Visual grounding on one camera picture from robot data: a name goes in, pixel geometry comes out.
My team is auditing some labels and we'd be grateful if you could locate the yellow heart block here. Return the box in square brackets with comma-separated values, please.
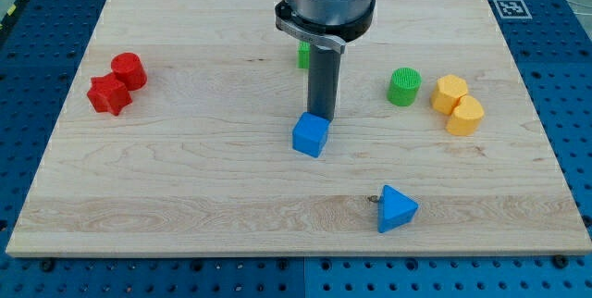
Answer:
[445, 95, 485, 136]

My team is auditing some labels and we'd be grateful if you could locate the fiducial marker tag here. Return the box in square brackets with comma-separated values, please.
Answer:
[492, 0, 532, 19]

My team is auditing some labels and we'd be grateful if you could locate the green cylinder block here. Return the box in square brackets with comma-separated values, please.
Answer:
[387, 67, 422, 106]

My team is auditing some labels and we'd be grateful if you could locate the wooden board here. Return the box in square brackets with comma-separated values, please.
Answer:
[6, 0, 591, 257]

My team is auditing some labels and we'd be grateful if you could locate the yellow black hazard tape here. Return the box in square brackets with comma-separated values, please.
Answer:
[1, 0, 30, 31]

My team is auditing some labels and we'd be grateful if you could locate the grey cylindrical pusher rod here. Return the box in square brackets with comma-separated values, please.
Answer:
[307, 45, 341, 121]

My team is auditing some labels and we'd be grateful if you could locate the red cylinder block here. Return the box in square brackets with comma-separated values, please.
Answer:
[111, 52, 147, 91]

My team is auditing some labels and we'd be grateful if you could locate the green block behind rod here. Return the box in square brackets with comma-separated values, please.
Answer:
[297, 41, 310, 69]

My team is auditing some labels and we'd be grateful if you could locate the red star block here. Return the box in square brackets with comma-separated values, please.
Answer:
[87, 73, 132, 116]

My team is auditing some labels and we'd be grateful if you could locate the blue cube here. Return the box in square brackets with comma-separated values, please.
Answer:
[292, 112, 330, 157]

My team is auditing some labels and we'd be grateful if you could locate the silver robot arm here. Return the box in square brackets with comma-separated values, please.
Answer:
[275, 0, 376, 120]

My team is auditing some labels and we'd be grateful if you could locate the yellow hexagon block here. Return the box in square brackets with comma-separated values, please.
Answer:
[430, 74, 469, 115]

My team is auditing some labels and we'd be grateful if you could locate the black clamp ring with lever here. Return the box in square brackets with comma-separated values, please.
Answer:
[275, 0, 376, 54]

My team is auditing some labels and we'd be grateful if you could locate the blue triangle block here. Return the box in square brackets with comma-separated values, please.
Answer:
[377, 185, 419, 233]

